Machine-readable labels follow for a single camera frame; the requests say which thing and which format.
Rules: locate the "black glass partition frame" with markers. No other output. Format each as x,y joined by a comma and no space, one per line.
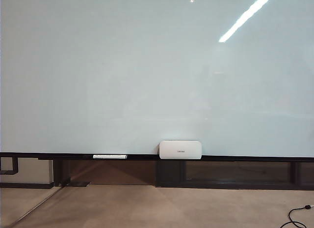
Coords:
169,174

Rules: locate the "large glass whiteboard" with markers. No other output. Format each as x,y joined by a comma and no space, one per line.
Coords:
98,78

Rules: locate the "white marker pen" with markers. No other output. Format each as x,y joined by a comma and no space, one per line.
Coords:
109,156

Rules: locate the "white rectangular whiteboard eraser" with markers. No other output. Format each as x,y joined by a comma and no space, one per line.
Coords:
180,150

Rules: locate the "black whiteboard pen tray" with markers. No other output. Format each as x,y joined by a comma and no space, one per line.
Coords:
147,158

